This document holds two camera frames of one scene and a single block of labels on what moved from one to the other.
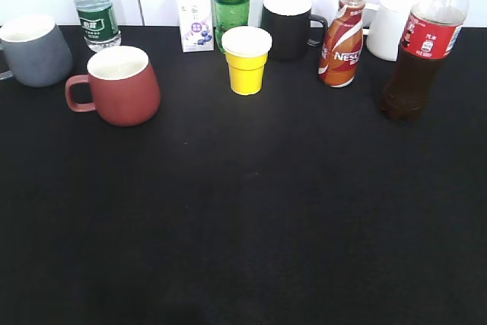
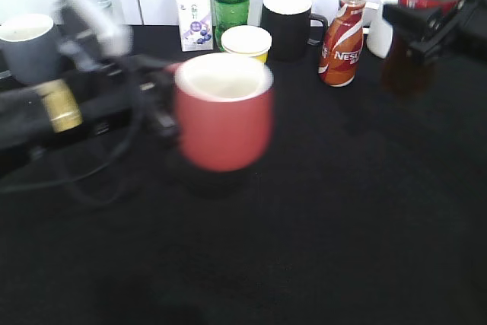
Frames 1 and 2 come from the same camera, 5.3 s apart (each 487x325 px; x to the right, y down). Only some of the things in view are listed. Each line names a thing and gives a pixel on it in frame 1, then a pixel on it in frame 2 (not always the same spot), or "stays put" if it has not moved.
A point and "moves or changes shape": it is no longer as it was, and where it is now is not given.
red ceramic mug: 125,90 moves or changes shape
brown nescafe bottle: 342,45 stays put
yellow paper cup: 246,49 stays put
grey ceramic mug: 37,51 stays put
